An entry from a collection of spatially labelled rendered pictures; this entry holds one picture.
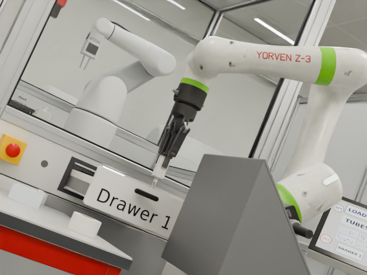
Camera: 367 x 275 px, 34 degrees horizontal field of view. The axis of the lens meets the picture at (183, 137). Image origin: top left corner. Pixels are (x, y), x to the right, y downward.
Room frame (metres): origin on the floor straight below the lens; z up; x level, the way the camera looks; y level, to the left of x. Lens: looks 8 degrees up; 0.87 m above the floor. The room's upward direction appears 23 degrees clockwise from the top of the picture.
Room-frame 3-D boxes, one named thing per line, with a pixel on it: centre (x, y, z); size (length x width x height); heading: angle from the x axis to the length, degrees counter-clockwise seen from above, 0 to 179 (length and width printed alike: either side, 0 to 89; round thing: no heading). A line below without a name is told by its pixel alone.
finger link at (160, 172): (1.77, 0.02, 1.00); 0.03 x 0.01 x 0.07; 115
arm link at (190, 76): (1.78, 0.03, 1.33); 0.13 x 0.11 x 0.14; 7
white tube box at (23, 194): (1.62, 0.33, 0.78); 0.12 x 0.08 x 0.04; 10
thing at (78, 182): (1.85, 0.14, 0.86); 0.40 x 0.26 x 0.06; 25
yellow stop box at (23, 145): (1.74, 0.45, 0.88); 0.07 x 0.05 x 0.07; 115
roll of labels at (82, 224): (1.41, 0.13, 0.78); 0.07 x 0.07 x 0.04
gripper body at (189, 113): (1.78, 0.03, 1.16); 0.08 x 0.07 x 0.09; 25
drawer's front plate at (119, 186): (1.66, 0.05, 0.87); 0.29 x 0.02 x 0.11; 115
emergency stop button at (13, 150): (1.71, 0.44, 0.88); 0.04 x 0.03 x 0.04; 115
